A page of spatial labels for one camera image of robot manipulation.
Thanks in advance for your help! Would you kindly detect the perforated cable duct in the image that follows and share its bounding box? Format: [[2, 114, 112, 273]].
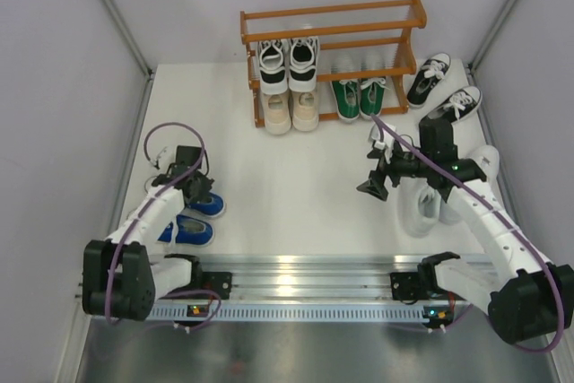
[[148, 303, 452, 324]]

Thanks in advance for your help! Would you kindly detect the white sneaker right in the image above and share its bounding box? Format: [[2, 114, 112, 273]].
[[439, 145, 500, 225]]

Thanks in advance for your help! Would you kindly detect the blue sneaker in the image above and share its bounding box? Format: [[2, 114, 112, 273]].
[[127, 208, 215, 248], [184, 192, 226, 219]]

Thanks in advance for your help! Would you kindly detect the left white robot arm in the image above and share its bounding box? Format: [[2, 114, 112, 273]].
[[82, 145, 225, 321]]

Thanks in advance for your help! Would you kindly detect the aluminium rail base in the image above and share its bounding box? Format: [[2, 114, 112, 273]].
[[156, 255, 428, 304]]

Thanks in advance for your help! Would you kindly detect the orange wooden shoe shelf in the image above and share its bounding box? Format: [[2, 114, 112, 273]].
[[239, 0, 427, 130]]

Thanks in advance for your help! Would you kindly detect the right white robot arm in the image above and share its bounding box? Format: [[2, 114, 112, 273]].
[[357, 117, 573, 353]]

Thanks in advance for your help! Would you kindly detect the black white-striped sneaker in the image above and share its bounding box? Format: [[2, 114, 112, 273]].
[[257, 39, 289, 96], [289, 36, 320, 92]]

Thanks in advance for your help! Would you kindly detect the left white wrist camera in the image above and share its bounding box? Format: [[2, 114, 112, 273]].
[[152, 146, 176, 171]]

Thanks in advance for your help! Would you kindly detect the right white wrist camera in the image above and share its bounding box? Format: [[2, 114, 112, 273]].
[[368, 125, 395, 151]]

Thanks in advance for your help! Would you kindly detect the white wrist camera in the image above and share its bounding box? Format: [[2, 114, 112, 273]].
[[368, 125, 395, 151], [152, 146, 176, 171]]

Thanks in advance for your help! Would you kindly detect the black canvas sneaker near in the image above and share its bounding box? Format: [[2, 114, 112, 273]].
[[422, 86, 483, 125]]

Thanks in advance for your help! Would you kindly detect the white sneaker left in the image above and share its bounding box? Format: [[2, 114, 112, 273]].
[[398, 178, 441, 238]]

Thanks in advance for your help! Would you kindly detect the green sneaker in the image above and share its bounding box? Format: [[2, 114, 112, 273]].
[[360, 51, 387, 120], [331, 54, 360, 123]]

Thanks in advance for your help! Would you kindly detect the black canvas sneaker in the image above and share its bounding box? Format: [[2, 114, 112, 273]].
[[422, 86, 483, 125], [407, 52, 451, 109]]

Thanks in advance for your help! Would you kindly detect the white sneaker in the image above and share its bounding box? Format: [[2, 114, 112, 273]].
[[439, 145, 500, 225], [398, 178, 441, 238]]

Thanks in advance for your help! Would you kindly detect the black canvas sneaker far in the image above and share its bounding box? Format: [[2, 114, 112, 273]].
[[407, 52, 451, 109]]

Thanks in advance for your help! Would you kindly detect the left aluminium frame post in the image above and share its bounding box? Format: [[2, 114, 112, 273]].
[[69, 0, 156, 79]]

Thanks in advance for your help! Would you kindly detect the beige sneaker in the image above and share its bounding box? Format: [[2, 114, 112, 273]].
[[291, 91, 319, 132], [261, 91, 291, 135]]

